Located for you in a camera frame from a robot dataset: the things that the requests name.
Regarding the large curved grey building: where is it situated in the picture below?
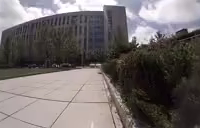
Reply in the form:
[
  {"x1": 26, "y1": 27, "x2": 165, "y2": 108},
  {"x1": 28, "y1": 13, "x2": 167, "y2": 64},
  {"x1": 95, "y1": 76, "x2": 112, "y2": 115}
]
[{"x1": 0, "y1": 4, "x2": 129, "y2": 66}]

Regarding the grey stone kerb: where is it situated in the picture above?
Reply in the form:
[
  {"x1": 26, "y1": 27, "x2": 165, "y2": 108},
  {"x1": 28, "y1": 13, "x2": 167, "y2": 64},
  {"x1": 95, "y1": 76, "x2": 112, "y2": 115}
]
[{"x1": 101, "y1": 71, "x2": 138, "y2": 128}]

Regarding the row of parked cars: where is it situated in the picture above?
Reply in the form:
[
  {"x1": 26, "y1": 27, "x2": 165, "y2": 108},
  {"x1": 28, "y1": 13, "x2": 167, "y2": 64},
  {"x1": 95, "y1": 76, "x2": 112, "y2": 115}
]
[{"x1": 21, "y1": 62, "x2": 102, "y2": 69}]

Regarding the pale concrete slab path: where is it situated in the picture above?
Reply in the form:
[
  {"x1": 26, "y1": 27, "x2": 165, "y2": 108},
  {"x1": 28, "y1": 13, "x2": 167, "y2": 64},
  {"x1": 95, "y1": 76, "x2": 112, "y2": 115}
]
[{"x1": 0, "y1": 67, "x2": 116, "y2": 128}]

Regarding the row of trees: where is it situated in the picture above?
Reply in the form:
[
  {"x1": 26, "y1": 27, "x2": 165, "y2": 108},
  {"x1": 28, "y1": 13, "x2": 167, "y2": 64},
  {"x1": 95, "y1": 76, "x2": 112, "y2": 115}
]
[{"x1": 0, "y1": 26, "x2": 84, "y2": 68}]

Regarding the green bushes bed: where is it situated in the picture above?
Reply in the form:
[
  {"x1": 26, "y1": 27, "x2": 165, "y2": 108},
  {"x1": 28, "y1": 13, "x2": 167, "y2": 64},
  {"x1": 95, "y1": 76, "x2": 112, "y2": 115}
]
[{"x1": 101, "y1": 31, "x2": 200, "y2": 128}]

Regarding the green grass lawn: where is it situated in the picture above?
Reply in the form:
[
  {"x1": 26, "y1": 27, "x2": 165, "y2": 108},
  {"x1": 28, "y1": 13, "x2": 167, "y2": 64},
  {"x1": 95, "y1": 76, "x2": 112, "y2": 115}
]
[{"x1": 0, "y1": 67, "x2": 76, "y2": 83}]

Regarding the dark building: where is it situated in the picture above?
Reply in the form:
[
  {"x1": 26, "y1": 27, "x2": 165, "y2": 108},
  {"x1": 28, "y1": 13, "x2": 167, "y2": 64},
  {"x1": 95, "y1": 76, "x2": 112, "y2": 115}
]
[{"x1": 174, "y1": 26, "x2": 200, "y2": 43}]

